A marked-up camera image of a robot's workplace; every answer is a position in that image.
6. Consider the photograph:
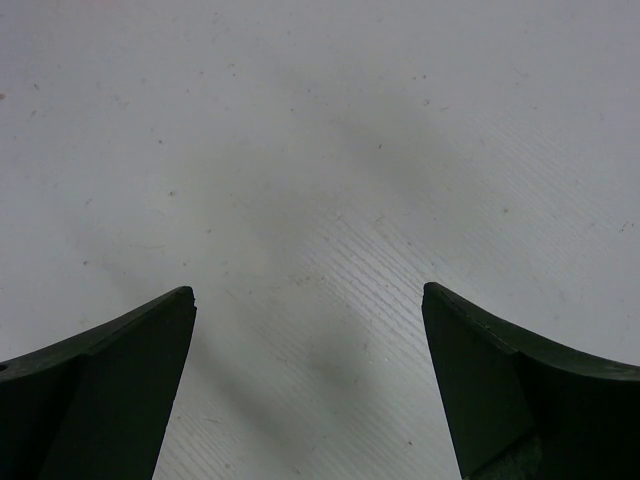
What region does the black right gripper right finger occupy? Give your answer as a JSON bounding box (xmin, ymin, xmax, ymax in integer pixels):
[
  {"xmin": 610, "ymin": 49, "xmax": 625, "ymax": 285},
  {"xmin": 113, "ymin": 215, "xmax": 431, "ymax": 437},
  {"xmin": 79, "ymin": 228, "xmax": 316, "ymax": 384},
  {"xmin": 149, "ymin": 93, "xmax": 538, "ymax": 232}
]
[{"xmin": 422, "ymin": 282, "xmax": 639, "ymax": 479}]

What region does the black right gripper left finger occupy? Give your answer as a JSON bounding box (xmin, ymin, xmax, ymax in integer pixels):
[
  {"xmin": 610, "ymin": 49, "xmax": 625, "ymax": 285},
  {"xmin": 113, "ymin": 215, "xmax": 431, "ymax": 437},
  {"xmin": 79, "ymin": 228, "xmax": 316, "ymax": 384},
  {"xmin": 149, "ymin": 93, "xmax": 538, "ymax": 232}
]
[{"xmin": 1, "ymin": 286, "xmax": 196, "ymax": 479}]

